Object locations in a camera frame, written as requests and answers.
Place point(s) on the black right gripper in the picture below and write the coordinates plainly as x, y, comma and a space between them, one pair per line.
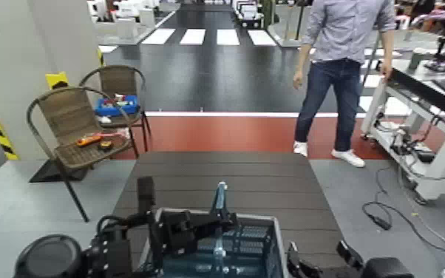
339, 272

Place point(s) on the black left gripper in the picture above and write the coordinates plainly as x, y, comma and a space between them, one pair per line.
178, 233

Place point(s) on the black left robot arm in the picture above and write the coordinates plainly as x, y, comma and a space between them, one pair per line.
51, 258

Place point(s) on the black yellow tape measure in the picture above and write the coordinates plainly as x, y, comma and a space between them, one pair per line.
106, 145

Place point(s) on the black power adapter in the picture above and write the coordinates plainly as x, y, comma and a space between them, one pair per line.
425, 156

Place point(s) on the orange hand tool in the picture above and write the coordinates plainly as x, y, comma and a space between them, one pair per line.
88, 140

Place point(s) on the small white object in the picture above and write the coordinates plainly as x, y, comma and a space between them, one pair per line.
105, 119

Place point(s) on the blue plastic parts tray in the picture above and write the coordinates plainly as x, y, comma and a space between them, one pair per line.
115, 106

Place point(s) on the brown wicker chair holding tray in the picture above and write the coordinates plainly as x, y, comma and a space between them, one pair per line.
119, 81

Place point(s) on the brown wicker chair holding tools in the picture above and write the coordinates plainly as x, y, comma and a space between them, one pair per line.
71, 116

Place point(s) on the grey metal pole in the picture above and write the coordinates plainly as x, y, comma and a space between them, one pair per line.
372, 60

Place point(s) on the white small vehicle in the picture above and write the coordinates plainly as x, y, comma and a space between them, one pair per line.
249, 13

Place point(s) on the yellow black corner bumper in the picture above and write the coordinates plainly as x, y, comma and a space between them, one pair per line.
56, 79

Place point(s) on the green cup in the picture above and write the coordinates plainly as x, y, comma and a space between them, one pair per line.
417, 60

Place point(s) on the person in grey shirt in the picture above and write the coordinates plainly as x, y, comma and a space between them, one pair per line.
342, 35

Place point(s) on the black device on stand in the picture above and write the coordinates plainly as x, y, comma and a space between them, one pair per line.
441, 58

